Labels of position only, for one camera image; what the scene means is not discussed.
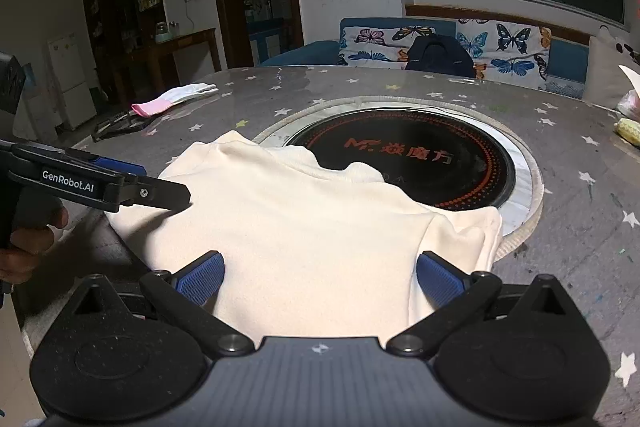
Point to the black glasses on table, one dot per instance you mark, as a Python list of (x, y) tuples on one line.
[(120, 124)]

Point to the person left hand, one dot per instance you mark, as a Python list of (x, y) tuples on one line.
[(27, 246)]

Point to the black backpack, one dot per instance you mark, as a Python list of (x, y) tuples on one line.
[(441, 54)]

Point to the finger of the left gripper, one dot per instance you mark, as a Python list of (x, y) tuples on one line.
[(155, 193), (119, 166)]

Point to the grey pillow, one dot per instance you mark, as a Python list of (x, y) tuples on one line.
[(606, 83)]

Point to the green patterned cloth pad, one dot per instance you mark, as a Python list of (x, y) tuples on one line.
[(629, 130)]

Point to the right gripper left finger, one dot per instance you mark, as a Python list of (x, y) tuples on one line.
[(134, 354)]

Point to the white refrigerator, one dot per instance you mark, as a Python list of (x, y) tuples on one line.
[(69, 75)]

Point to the white pink glove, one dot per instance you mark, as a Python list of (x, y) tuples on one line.
[(172, 98)]

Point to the butterfly pattern sofa cushion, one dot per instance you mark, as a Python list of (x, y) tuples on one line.
[(386, 48)]

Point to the grey star tablecloth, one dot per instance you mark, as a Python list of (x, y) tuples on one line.
[(590, 177)]

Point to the cream white sweater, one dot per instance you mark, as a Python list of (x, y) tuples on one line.
[(309, 251)]

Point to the round induction cooktop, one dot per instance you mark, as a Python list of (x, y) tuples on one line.
[(440, 154)]

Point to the dark wooden side table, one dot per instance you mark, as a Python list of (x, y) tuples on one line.
[(181, 43)]

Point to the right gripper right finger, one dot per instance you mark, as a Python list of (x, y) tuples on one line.
[(522, 354)]

